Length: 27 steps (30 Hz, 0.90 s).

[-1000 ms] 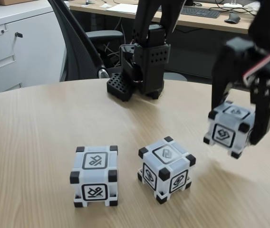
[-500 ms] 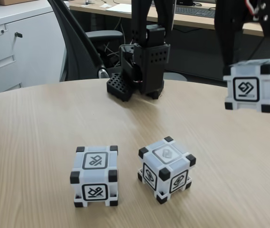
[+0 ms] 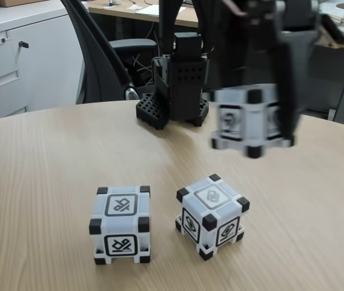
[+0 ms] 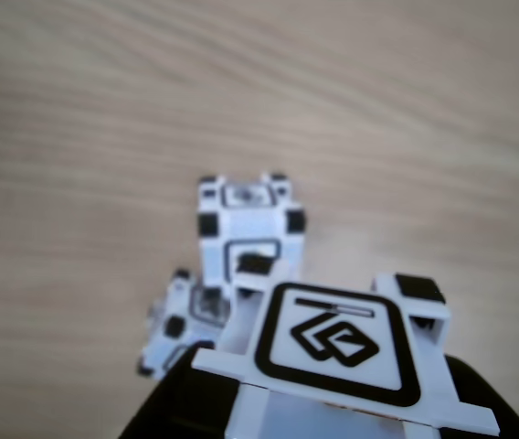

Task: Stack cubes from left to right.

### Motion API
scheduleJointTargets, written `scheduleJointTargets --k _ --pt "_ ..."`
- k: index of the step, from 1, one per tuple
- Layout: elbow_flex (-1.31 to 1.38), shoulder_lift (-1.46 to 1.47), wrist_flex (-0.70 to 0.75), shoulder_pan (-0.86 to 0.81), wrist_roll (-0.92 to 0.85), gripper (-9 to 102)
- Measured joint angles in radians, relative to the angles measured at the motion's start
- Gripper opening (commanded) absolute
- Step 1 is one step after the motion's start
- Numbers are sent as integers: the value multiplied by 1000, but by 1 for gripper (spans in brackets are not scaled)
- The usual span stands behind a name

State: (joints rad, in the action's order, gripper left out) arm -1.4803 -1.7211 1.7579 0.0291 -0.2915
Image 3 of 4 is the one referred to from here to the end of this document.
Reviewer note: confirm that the silver cabinet lock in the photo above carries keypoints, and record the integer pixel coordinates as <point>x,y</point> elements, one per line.
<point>3,40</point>

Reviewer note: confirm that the wooden office desk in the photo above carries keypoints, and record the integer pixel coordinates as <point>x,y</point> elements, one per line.
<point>123,10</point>

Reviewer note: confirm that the white paper sheet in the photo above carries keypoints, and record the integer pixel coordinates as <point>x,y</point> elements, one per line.
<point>147,10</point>

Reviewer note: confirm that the black cabinet key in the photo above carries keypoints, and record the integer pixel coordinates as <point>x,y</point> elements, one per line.
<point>24,44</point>

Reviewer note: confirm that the white cube crossed-lines symbol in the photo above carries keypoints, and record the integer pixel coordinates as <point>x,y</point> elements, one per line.
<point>120,224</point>

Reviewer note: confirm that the black office chair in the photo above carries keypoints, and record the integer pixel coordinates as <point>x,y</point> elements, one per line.
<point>99,60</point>

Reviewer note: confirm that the brown cardboard box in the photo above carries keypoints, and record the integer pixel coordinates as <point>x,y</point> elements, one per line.
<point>17,2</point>

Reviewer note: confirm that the white filing cabinet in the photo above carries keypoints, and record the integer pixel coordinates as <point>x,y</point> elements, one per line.
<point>54,75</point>

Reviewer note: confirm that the white cube zigzag symbol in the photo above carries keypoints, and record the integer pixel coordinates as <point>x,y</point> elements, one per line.
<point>211,218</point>

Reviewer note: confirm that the grey metal desk leg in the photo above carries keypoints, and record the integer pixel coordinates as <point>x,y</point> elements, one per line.
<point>343,91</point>

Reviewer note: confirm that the white cube check-diamond symbol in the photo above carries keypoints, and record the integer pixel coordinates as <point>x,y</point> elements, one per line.
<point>250,121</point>

